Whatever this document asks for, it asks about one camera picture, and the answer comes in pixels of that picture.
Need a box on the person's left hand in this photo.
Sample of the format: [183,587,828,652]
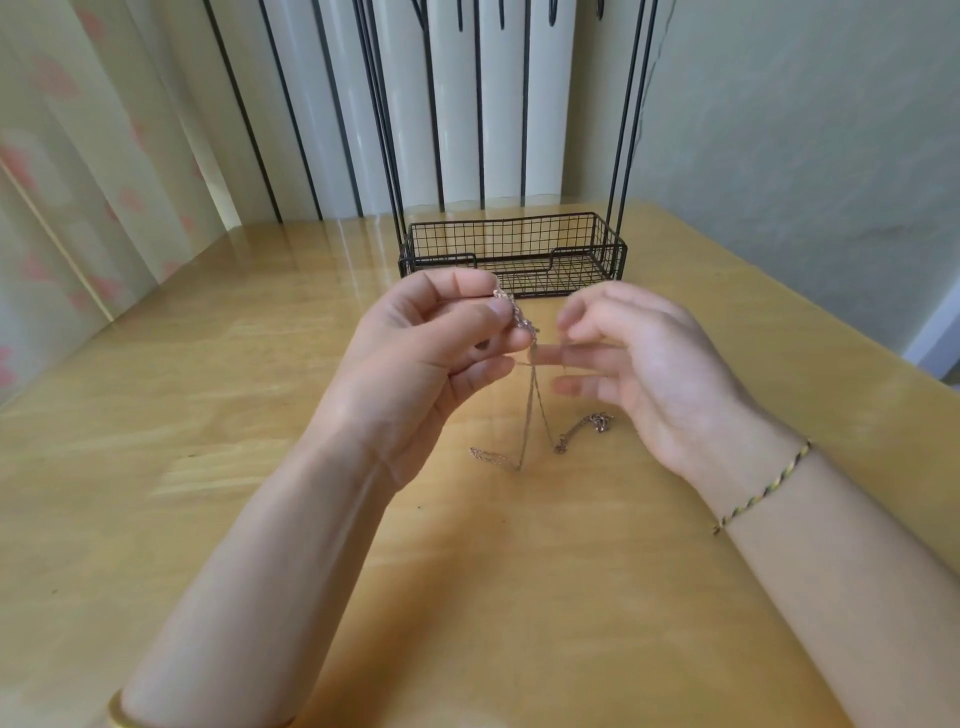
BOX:
[300,267,536,492]

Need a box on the person's right hand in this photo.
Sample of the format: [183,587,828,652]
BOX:
[531,280,807,522]

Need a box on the chain necklace with pendant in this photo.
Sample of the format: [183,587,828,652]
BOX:
[468,289,615,476]

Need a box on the black wire jewelry rack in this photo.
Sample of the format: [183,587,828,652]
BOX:
[349,0,677,300]

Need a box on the person's left forearm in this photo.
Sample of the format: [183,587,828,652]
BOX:
[93,432,404,728]

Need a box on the person's right forearm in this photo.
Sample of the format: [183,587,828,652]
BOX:
[717,447,960,728]

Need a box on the white black-striped curtain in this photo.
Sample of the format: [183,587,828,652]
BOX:
[148,0,579,228]

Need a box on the pink floral curtain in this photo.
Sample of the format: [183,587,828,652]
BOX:
[0,0,242,411]

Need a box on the gold bangle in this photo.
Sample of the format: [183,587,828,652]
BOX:
[105,690,294,728]

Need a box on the braided cord bracelet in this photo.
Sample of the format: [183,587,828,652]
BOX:
[711,436,815,539]

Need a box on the white door frame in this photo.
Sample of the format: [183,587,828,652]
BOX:
[901,274,960,380]

